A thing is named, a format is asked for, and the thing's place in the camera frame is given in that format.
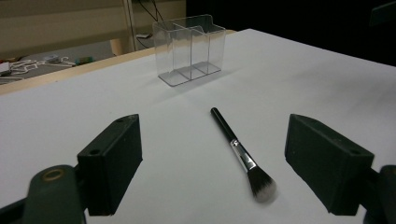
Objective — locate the white hangers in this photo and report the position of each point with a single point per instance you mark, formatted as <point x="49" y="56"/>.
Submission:
<point x="28" y="65"/>

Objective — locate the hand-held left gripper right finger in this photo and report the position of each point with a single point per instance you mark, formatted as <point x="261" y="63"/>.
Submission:
<point x="327" y="161"/>

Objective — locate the clear acrylic organizer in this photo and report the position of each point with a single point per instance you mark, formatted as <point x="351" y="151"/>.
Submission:
<point x="186" y="46"/>

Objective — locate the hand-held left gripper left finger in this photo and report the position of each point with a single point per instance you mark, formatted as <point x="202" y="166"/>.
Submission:
<point x="112" y="161"/>

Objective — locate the wooden shelf unit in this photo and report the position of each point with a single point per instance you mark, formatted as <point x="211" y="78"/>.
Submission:
<point x="62" y="18"/>

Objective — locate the black makeup brush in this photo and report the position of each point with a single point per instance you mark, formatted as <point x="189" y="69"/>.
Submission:
<point x="229" y="132"/>

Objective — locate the white table mat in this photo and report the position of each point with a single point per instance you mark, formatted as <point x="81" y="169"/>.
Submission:
<point x="280" y="77"/>

